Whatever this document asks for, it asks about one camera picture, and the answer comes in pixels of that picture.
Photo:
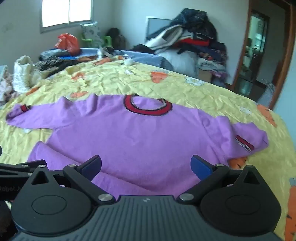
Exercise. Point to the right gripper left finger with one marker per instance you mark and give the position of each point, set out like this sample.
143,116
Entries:
80,178

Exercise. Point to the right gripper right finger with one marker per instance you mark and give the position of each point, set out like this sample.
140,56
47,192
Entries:
210,176

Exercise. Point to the purple sweater red trim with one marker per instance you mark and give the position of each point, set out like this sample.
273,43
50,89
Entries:
145,144

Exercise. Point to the dark patterned clothes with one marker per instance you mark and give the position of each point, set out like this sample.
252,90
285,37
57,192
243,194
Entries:
54,64

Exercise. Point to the pile of clothes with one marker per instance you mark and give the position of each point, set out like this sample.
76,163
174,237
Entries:
189,43

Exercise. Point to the checkered laundry basket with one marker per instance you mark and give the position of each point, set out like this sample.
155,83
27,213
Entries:
267,95

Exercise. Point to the yellow carrot print bedsheet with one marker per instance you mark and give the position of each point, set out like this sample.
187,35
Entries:
276,163

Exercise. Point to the white fluffy garment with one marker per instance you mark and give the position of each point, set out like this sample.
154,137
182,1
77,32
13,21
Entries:
27,75

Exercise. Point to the white plush toy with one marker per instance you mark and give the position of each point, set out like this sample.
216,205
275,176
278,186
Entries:
128,62

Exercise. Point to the blue quilted blanket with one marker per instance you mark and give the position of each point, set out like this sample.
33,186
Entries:
144,58

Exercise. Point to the red plastic bag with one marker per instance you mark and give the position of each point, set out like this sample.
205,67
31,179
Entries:
69,43

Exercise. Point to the green plastic chair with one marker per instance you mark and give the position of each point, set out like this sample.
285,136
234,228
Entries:
105,41

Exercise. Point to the floral pillow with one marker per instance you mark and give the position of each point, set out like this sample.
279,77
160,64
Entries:
91,35

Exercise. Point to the grey framed board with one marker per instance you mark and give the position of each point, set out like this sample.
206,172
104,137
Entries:
153,24

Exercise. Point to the window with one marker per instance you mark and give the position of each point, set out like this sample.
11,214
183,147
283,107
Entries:
61,14

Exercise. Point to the dark bag by wall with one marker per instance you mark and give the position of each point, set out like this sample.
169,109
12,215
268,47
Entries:
118,40

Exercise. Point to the wooden door frame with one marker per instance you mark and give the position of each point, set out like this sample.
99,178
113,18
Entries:
267,49

